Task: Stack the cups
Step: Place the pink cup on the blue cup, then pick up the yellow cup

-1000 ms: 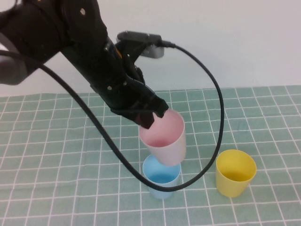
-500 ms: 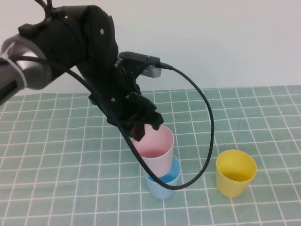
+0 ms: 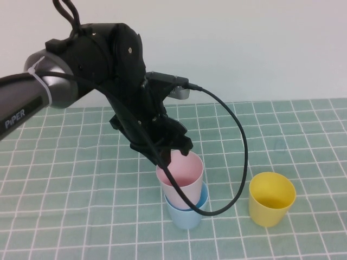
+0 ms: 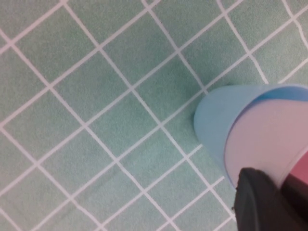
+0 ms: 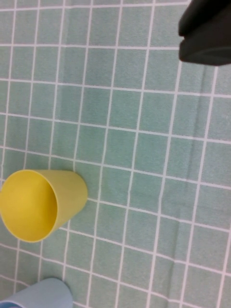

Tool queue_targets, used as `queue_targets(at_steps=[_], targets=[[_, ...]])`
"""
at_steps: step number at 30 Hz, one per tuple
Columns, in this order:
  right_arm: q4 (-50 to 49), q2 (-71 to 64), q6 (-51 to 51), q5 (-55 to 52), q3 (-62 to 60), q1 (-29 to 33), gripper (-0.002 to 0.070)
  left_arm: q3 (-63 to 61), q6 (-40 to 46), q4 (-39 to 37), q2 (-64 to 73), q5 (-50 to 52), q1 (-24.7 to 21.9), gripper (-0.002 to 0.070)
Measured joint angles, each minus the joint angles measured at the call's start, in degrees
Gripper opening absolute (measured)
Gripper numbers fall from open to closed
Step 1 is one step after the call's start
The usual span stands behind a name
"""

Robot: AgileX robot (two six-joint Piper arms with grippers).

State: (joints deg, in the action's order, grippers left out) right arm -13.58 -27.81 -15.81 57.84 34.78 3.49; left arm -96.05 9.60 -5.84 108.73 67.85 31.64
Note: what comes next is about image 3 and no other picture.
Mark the pink plastic cup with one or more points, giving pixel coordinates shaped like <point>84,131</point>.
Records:
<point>187,173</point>

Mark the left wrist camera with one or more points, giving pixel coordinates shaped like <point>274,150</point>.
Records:
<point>177,92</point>

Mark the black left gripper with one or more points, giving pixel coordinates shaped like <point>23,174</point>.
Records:
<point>135,116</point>

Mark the white zip tie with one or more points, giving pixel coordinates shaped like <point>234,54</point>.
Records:
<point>44,86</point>

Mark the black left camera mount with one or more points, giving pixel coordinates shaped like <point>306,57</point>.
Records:
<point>155,94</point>

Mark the green checkered tablecloth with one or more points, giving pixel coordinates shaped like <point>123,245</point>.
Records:
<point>284,135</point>

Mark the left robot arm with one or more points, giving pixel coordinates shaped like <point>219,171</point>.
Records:
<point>89,62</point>

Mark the yellow plastic cup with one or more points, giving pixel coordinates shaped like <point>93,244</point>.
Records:
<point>264,216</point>

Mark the blue plastic cup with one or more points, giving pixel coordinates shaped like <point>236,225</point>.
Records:
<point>184,219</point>

